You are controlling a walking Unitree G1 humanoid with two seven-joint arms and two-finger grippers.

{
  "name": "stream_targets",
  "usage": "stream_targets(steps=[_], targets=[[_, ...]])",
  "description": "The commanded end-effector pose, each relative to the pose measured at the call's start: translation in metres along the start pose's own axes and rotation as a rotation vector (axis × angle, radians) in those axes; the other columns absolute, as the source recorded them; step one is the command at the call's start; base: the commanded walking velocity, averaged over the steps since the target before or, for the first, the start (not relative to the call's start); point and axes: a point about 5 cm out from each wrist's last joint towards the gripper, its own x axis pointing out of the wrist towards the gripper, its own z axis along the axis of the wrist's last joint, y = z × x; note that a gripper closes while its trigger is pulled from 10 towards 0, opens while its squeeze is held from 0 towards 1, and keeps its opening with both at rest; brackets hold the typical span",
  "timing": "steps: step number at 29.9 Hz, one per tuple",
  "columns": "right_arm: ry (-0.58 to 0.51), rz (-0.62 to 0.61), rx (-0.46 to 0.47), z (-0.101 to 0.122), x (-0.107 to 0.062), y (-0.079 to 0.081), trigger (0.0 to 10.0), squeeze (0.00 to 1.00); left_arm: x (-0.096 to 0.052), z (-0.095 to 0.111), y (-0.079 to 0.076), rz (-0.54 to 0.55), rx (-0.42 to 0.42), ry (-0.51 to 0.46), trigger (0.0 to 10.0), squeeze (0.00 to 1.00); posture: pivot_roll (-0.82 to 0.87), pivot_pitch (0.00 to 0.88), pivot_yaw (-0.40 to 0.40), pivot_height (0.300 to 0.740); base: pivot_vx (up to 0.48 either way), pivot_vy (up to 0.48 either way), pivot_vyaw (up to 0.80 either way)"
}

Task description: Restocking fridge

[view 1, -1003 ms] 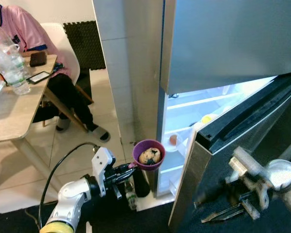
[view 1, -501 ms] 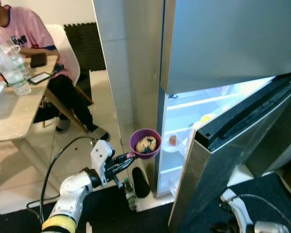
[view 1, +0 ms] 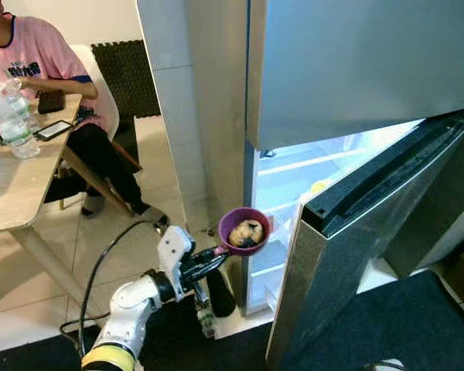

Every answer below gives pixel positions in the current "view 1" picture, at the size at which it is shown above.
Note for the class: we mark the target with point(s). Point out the beige cooked food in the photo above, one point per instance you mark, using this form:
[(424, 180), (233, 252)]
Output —
[(246, 230)]

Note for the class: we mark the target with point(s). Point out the purple bowl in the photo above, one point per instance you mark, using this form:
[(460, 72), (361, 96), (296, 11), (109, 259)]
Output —
[(233, 219)]

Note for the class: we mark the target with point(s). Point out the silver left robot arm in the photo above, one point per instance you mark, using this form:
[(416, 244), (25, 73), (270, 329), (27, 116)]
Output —
[(131, 309)]

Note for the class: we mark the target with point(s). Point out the grey fridge cabinet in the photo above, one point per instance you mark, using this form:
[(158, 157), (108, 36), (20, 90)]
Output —
[(282, 182)]

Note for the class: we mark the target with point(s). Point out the grey fridge freezer door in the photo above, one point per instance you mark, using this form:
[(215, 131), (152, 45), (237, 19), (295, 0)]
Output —
[(363, 69)]

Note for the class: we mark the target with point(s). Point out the black oblong object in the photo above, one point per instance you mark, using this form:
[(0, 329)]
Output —
[(221, 292)]

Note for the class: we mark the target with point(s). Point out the grey slipper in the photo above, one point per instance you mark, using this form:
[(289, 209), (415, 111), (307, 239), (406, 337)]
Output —
[(93, 205), (151, 214)]

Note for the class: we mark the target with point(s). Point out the black smartphone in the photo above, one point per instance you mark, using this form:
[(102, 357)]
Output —
[(52, 129)]

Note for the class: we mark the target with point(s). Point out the beige stone-look dining table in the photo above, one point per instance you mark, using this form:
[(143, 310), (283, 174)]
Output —
[(15, 178)]

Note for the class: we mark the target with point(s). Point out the dark grey counter cabinet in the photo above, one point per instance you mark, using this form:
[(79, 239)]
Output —
[(441, 201)]

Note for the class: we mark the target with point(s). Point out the black pouch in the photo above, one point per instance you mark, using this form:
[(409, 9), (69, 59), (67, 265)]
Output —
[(50, 100)]

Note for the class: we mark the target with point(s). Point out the small clear water bottle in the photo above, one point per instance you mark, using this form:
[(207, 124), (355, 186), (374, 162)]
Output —
[(22, 127)]

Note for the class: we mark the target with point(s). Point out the person in pink shirt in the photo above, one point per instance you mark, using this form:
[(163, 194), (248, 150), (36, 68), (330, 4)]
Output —
[(39, 54)]

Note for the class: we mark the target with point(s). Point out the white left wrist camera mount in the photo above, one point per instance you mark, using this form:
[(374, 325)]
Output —
[(172, 251)]

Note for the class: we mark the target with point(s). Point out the black foam wall panel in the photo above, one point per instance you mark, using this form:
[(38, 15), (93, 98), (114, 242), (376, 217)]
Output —
[(127, 77)]

